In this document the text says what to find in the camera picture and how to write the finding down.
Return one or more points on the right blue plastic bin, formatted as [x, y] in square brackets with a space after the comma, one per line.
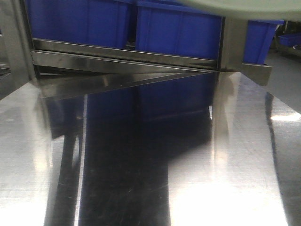
[169, 27]

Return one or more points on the left blue plastic bin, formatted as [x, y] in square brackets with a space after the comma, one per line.
[94, 22]

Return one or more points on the far right blue bin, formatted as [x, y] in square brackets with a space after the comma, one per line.
[258, 40]

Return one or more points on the background blue tray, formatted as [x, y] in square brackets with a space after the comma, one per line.
[290, 40]

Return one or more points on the blue plastic bin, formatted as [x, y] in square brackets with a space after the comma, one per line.
[169, 27]
[94, 22]

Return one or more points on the stainless steel shelf rack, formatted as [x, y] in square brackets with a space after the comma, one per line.
[68, 69]

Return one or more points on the green round plate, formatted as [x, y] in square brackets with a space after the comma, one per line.
[250, 9]

